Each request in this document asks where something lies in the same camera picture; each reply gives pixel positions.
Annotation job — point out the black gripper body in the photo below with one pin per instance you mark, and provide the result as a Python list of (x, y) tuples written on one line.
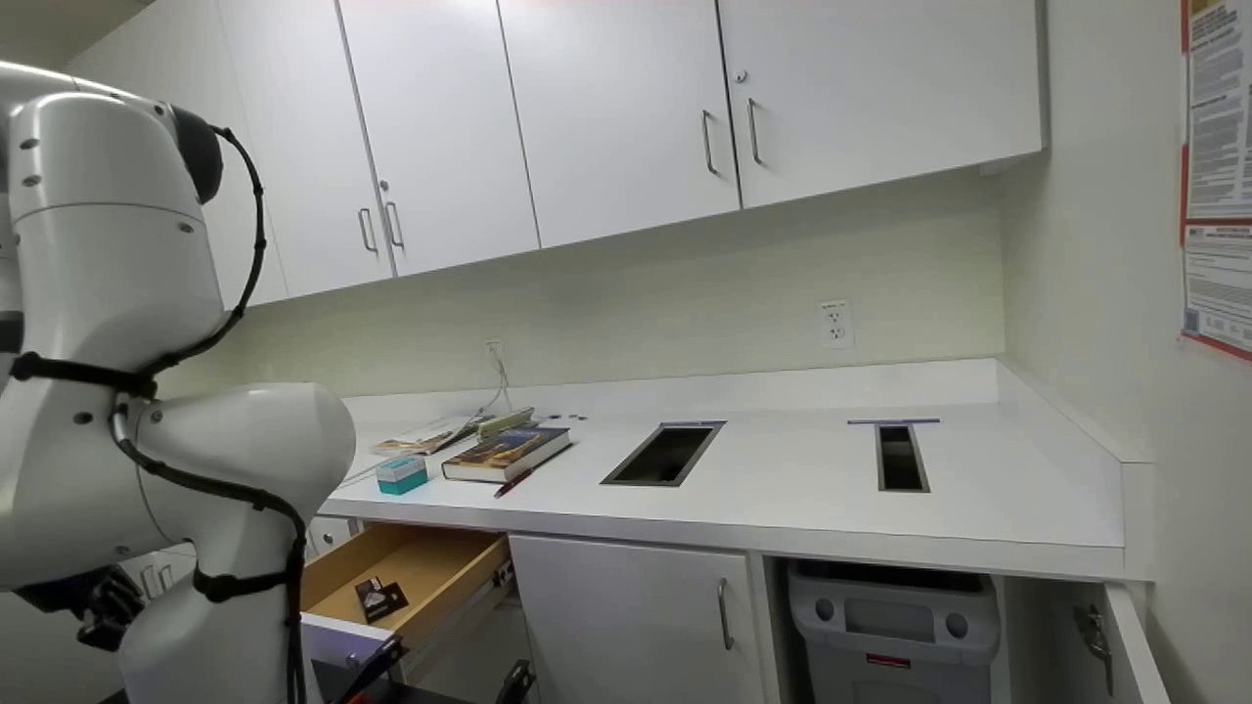
[(107, 610)]

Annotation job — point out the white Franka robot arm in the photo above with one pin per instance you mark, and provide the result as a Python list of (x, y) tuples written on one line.
[(118, 259)]

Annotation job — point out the white drawer front below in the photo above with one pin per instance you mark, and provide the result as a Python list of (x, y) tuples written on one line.
[(350, 648)]

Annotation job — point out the small dark item in drawer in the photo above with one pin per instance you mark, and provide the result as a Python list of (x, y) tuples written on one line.
[(380, 601)]

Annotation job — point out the open wooden kitchen drawer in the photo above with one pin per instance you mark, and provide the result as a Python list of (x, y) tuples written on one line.
[(418, 570)]

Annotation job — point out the small teal box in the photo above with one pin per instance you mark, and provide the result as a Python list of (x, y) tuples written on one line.
[(399, 473)]

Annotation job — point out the loose paper sheets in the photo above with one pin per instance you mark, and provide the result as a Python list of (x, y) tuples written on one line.
[(421, 438)]

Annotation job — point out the dark pen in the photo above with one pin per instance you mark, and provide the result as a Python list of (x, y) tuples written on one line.
[(513, 482)]

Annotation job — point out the dark hardcover book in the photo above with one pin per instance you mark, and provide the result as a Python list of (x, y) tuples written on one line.
[(510, 454)]

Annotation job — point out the green booklet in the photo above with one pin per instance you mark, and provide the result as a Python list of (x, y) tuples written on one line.
[(507, 424)]

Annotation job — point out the grey appliance under counter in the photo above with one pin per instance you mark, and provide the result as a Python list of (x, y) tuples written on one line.
[(895, 640)]

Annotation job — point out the wide white upper cabinet door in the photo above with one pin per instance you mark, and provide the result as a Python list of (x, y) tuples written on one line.
[(887, 79)]

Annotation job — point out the open white lower cabinet door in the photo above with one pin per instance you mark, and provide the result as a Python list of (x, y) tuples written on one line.
[(1136, 648)]

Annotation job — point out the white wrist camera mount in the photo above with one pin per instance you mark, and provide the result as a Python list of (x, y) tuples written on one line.
[(161, 572)]

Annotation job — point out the white wall outlet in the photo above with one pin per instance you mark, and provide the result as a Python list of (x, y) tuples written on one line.
[(835, 321)]

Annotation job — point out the red bordered wall poster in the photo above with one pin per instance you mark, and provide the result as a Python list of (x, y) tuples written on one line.
[(1220, 169)]

